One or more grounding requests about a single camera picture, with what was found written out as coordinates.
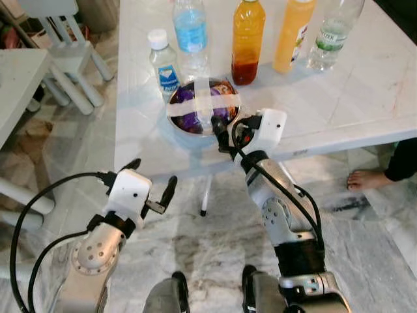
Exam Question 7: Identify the short black left arm cable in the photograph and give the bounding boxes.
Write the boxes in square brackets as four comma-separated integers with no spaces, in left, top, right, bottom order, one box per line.
[26,228,92,313]

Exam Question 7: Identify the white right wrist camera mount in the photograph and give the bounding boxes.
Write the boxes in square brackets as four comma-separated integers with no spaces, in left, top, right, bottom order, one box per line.
[251,109,287,157]

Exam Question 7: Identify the blue label water bottle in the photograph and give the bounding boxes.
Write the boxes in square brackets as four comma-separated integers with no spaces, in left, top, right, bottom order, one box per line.
[172,0,210,76]

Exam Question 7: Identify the light orange juice bottle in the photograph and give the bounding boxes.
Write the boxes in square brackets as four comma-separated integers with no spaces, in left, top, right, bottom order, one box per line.
[272,0,317,74]

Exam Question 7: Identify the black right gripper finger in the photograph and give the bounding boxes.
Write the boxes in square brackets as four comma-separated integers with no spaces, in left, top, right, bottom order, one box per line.
[212,116,234,156]

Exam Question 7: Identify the barefoot person dark clothes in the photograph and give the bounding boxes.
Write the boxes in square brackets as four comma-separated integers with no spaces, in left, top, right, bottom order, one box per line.
[347,137,417,192]

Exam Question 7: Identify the pale blue child chair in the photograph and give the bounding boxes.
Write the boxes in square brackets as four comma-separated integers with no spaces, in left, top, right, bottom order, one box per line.
[16,0,115,115]

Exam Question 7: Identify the dark orange juice bottle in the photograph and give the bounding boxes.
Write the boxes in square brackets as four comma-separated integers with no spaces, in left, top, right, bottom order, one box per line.
[231,0,266,86]

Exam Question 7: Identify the taped steel bowl purple contents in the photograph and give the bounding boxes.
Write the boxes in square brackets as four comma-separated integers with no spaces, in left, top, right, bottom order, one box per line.
[166,77,243,136]

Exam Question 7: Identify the green label water bottle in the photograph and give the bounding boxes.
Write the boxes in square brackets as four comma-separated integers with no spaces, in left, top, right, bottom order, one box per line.
[306,0,366,71]

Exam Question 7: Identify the small water bottle white cap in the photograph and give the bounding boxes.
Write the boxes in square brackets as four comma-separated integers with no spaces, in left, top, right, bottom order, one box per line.
[147,29,182,98]

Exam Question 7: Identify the grey robot left leg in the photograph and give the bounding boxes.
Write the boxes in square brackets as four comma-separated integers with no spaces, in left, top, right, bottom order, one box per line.
[143,272,191,313]

